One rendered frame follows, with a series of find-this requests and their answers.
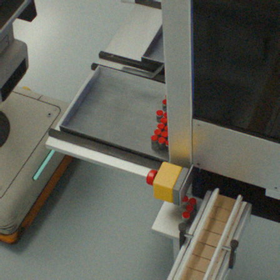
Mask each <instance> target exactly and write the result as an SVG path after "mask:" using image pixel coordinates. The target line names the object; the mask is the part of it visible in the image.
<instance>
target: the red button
mask: <svg viewBox="0 0 280 280"><path fill-rule="evenodd" d="M157 173H158V171H156V170H154V169H152V170H150V171H149V172H148V174H147V176H146V183H148V184H150V185H152V186H153V181H154V178H155V177H156V174H157Z"/></svg>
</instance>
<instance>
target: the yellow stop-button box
mask: <svg viewBox="0 0 280 280"><path fill-rule="evenodd" d="M188 174H189V169H188V168H186V167H181V166H177V165H175V164H169V163H167V162H163V163H162V165H161V167H160V168H159V171H158V172H157V174H156V177H155V178H154V181H153V186H154V198H155V199H161V200H163V201H167V202H169V203H173V204H174V205H177V206H180V205H179V192H180V190H181V188H182V186H183V184H184V181H185V180H186V178H187V176H188Z"/></svg>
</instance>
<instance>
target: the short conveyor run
mask: <svg viewBox="0 0 280 280"><path fill-rule="evenodd" d="M218 193H219V189H218V188H216V189H215V190H214V192H211V191H207V193H206V194H205V196H204V199H203V200H202V203H201V207H200V208H199V211H198V212H197V215H196V217H195V219H194V222H193V223H192V225H191V228H190V230H189V232H188V234H187V233H186V228H187V227H186V224H185V223H179V225H178V229H179V230H180V233H179V244H180V252H179V255H178V256H177V258H176V261H175V263H174V265H173V267H172V269H171V272H170V273H169V275H168V277H167V279H166V280H226V279H227V277H228V274H229V272H230V269H233V267H234V265H235V263H236V255H237V253H238V250H239V247H240V245H241V241H242V239H243V236H244V234H245V232H246V229H247V227H248V224H249V223H250V218H251V208H252V205H251V204H250V203H248V202H245V201H244V202H243V201H242V198H243V197H242V196H240V195H239V197H238V199H237V200H235V199H232V198H229V197H226V196H223V195H220V194H218Z"/></svg>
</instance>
